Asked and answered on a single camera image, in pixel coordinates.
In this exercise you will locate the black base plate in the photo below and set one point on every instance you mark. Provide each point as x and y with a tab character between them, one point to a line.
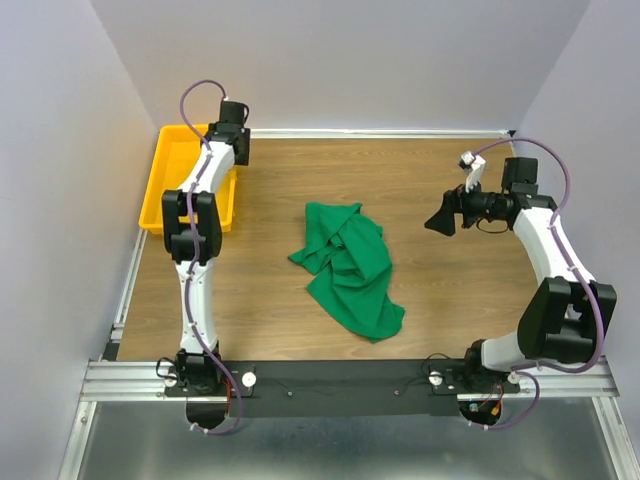
436	386

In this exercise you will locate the green t shirt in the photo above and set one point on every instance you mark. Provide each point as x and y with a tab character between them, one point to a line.
345	252

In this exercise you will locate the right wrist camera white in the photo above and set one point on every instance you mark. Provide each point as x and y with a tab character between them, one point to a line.
473	165

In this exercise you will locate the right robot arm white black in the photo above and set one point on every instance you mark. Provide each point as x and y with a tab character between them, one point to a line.
564	325

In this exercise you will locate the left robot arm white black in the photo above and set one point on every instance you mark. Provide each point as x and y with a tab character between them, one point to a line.
192	235

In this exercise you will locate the aluminium front rail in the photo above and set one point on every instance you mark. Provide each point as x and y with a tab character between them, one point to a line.
137	381

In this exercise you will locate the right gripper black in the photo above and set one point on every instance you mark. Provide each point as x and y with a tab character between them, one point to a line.
442	220

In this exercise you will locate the aluminium right side rail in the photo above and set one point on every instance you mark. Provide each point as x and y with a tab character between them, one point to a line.
617	439

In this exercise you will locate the yellow plastic tray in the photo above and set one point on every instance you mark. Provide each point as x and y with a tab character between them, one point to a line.
176	154

